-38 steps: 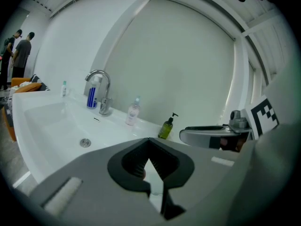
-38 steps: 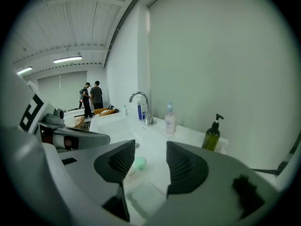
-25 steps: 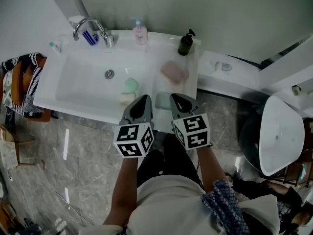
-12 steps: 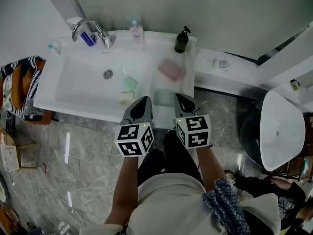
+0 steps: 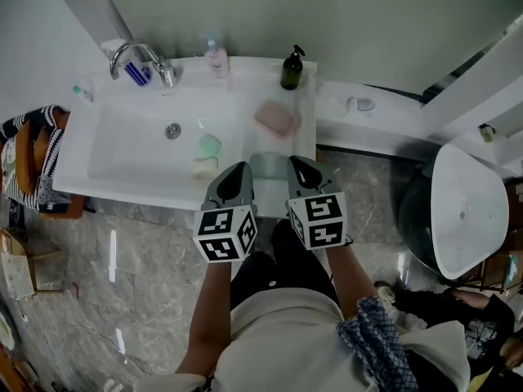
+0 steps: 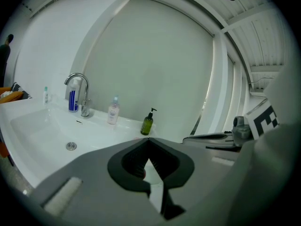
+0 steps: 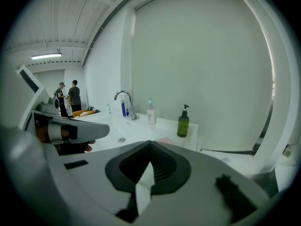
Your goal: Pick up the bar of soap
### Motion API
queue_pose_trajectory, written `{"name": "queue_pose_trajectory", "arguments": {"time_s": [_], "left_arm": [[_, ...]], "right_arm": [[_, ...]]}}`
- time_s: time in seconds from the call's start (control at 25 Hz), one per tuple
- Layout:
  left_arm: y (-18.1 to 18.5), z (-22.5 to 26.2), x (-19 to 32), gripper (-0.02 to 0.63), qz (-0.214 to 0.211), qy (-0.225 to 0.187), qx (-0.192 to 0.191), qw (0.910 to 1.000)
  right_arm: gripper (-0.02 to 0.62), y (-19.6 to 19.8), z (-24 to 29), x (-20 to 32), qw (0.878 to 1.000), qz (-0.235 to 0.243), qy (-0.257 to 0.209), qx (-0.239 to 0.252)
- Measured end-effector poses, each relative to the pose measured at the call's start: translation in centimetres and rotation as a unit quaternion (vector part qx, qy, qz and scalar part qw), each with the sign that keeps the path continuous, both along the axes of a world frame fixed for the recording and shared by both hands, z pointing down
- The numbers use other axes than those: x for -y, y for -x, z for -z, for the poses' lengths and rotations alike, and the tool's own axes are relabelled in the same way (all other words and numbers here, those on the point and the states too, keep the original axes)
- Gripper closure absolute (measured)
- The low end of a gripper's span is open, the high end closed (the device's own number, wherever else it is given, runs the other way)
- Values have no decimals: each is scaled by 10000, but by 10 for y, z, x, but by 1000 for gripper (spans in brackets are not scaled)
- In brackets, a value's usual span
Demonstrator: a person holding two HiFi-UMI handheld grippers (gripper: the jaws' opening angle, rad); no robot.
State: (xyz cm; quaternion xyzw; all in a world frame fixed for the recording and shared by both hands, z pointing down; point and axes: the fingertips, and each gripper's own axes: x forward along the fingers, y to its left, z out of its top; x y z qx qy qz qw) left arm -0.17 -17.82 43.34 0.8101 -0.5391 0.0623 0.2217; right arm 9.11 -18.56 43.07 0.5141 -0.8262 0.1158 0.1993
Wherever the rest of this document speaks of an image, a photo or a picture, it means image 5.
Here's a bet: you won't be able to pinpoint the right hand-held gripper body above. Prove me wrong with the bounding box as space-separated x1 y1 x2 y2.
288 185 348 251

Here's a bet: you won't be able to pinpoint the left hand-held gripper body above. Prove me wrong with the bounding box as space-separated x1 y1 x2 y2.
192 200 259 264

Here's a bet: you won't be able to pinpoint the cream soap bar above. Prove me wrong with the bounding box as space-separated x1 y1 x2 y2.
191 156 220 178

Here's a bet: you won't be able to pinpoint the green soap bar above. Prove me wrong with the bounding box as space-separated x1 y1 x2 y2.
198 133 224 158

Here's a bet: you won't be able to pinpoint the pink soap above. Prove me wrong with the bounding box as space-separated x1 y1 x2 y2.
253 99 302 139

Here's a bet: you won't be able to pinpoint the person's left forearm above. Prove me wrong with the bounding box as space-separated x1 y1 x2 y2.
175 259 234 377

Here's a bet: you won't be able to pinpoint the person's right forearm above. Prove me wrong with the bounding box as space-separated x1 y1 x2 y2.
326 243 381 330

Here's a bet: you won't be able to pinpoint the person's black trousers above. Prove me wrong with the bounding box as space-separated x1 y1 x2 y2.
230 220 340 312

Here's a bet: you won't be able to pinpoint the white raised ledge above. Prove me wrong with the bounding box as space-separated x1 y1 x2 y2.
316 80 434 158

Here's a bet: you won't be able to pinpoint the white vanity with sink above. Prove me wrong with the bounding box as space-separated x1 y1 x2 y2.
51 56 319 220

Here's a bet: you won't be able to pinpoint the dark green pump bottle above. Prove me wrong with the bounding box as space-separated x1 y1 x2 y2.
279 45 306 91

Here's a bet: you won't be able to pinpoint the blue checked cloth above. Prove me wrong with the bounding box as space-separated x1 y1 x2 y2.
337 295 418 392

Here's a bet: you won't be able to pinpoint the person's white shirt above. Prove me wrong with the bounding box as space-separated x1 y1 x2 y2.
134 287 471 392

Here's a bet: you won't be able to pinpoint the pink pump bottle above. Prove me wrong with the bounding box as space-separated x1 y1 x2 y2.
199 33 230 79

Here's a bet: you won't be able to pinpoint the white dark green bathtub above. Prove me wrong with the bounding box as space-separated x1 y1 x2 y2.
398 143 511 281

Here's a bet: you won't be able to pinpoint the orange sofa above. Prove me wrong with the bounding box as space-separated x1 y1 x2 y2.
0 106 85 220

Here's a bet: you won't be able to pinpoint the blue striped spray bottle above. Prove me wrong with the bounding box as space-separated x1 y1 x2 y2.
100 38 153 87

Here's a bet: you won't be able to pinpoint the black white striped blanket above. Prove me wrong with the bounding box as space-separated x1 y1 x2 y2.
0 104 73 214

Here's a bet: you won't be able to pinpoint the small white teal-capped tube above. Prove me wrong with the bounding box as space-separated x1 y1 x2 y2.
72 80 96 102

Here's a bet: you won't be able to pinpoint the chrome faucet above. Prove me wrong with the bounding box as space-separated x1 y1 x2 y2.
109 41 177 88

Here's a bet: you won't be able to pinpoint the wooden shelf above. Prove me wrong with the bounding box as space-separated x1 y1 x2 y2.
469 177 523 293

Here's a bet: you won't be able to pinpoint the white perforated appliance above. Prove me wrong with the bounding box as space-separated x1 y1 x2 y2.
1 253 36 301

